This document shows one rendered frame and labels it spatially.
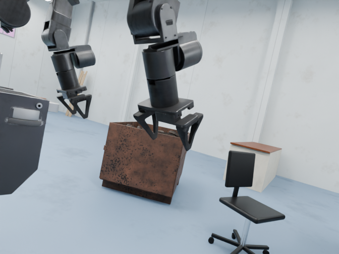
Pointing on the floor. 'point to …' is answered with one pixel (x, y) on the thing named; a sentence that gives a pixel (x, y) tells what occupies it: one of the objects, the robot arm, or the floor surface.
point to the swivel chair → (244, 201)
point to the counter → (260, 162)
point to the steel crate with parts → (143, 161)
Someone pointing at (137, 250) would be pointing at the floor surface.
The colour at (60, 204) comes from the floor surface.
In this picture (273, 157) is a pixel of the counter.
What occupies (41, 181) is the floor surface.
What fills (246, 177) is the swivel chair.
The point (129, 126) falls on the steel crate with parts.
